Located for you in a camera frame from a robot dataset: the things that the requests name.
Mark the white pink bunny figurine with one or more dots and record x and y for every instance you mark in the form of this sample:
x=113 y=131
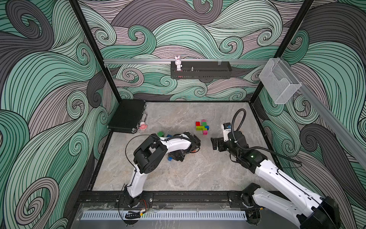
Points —
x=178 y=63

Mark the white slotted cable duct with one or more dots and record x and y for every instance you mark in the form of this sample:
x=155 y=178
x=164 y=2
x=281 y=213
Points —
x=167 y=215

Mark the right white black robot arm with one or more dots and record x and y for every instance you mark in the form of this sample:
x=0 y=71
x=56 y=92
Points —
x=292 y=201

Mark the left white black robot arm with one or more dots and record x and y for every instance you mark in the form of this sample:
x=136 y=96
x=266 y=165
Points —
x=149 y=155

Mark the clear acrylic wall holder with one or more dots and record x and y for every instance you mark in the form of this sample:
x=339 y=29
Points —
x=279 y=80

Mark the horizontal aluminium rail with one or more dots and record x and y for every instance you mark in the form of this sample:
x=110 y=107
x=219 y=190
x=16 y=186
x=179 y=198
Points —
x=145 y=61

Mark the pink small toy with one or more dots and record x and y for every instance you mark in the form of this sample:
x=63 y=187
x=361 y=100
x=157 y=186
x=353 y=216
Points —
x=143 y=126

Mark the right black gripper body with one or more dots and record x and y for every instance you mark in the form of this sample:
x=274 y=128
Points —
x=222 y=145

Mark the black wall shelf tray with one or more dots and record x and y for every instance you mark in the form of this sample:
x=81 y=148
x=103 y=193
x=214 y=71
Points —
x=202 y=70

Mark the right wall aluminium rail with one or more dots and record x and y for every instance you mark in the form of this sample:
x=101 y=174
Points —
x=338 y=106

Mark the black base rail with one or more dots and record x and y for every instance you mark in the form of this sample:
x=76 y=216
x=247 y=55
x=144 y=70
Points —
x=234 y=199

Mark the lime long lego brick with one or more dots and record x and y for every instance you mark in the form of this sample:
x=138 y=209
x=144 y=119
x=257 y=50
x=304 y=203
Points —
x=201 y=128

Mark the black case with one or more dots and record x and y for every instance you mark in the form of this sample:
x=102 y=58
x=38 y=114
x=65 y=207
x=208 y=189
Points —
x=128 y=116

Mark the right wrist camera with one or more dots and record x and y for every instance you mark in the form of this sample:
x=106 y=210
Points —
x=226 y=127

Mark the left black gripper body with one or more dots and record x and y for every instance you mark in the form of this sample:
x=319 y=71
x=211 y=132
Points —
x=178 y=156

